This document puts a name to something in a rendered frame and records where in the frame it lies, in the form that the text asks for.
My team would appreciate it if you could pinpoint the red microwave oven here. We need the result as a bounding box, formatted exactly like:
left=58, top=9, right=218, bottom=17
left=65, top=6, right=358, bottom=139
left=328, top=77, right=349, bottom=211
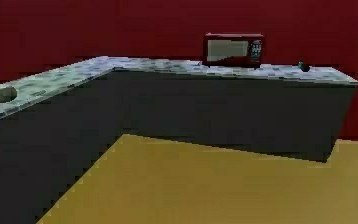
left=202, top=32, right=267, bottom=69

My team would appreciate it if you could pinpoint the dark grey kitchen counter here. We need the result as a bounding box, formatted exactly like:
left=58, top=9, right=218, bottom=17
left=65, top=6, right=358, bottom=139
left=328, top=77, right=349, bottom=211
left=0, top=55, right=358, bottom=224

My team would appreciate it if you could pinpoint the small dark round object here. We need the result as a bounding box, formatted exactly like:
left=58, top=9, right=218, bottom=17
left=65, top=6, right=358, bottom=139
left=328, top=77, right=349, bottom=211
left=298, top=60, right=311, bottom=73

